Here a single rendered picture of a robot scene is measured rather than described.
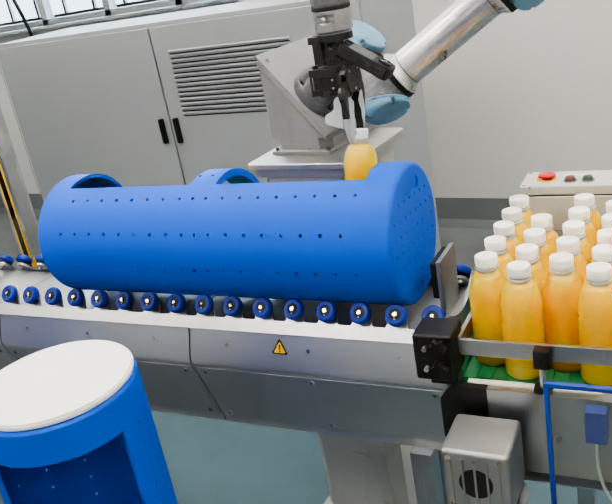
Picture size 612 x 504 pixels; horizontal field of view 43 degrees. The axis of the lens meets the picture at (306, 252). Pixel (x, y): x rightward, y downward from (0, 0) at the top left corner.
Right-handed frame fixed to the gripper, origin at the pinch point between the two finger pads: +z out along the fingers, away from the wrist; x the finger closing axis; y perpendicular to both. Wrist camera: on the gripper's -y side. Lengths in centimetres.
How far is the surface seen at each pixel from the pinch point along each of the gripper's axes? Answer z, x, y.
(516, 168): 97, -272, 27
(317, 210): 10.2, 16.8, 3.3
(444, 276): 26.8, 9.4, -17.9
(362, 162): 5.1, 3.7, -1.7
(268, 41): 0, -150, 99
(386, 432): 62, 14, -3
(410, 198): 11.9, 6.1, -11.6
